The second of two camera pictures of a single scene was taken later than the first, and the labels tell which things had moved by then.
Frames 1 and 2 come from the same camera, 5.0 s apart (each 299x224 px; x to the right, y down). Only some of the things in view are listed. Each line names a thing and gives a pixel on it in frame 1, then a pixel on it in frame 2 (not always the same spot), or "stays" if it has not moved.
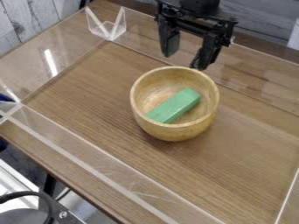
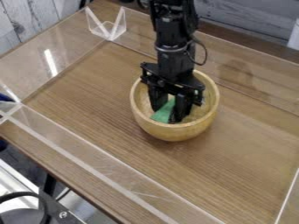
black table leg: (49, 185) stays
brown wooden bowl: (154, 87) stays
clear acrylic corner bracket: (107, 30) stays
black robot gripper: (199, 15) -> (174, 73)
